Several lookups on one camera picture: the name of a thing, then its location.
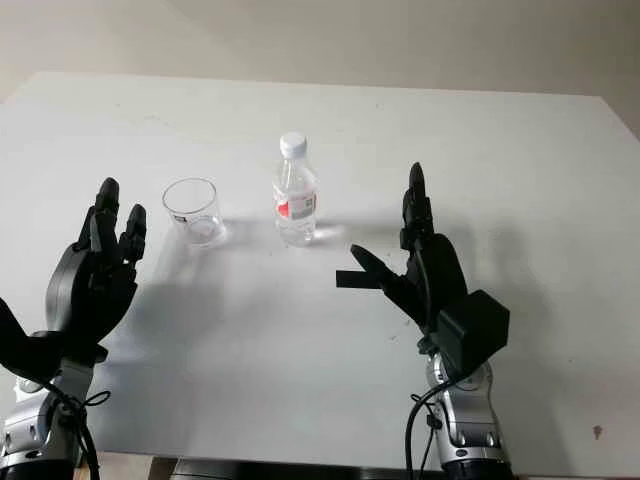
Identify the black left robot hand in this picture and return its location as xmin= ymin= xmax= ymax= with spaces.
xmin=46 ymin=176 xmax=150 ymax=364

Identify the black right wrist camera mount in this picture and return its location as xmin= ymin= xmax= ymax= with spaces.
xmin=430 ymin=289 xmax=512 ymax=375

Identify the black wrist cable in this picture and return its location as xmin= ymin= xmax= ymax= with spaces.
xmin=29 ymin=377 xmax=112 ymax=480
xmin=404 ymin=235 xmax=481 ymax=480

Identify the clear plastic water bottle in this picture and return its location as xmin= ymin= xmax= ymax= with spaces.
xmin=272 ymin=131 xmax=320 ymax=248

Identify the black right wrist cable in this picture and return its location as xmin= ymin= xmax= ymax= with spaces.
xmin=404 ymin=235 xmax=481 ymax=480

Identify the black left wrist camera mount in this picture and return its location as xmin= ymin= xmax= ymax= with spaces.
xmin=0 ymin=297 xmax=109 ymax=385

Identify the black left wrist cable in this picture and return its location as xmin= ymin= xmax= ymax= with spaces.
xmin=29 ymin=377 xmax=112 ymax=480

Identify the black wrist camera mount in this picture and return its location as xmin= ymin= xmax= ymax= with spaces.
xmin=0 ymin=297 xmax=109 ymax=385
xmin=430 ymin=289 xmax=512 ymax=375

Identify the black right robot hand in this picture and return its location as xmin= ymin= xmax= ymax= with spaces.
xmin=350 ymin=161 xmax=471 ymax=335

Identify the clear glass cup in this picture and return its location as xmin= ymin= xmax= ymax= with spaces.
xmin=160 ymin=178 xmax=230 ymax=250

